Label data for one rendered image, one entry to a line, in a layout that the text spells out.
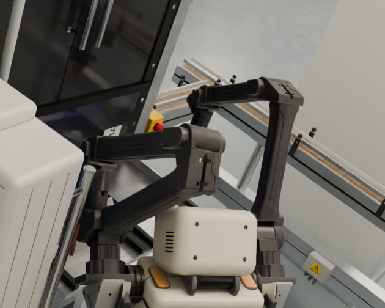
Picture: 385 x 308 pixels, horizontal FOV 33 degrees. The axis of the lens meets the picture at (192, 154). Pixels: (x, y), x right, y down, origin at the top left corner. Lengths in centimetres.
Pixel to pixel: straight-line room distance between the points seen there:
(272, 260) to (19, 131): 76
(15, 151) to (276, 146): 74
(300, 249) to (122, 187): 110
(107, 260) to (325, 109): 222
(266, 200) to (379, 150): 181
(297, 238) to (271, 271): 143
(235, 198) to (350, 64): 90
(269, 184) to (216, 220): 27
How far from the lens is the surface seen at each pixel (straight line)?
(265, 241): 166
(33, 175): 109
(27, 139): 117
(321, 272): 301
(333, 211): 362
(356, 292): 303
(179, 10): 219
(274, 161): 164
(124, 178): 232
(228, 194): 319
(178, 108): 278
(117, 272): 145
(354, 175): 284
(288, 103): 163
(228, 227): 145
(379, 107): 337
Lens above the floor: 219
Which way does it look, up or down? 30 degrees down
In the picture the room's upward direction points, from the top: 23 degrees clockwise
